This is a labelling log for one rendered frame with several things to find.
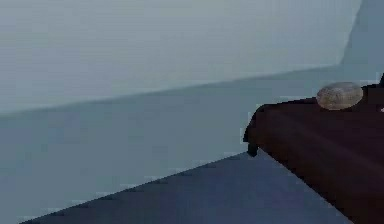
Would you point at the dark brown bed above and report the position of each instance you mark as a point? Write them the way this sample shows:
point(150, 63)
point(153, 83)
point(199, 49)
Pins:
point(326, 146)

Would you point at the grey oval pillow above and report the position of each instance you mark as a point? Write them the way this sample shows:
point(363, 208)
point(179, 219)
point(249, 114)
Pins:
point(339, 96)

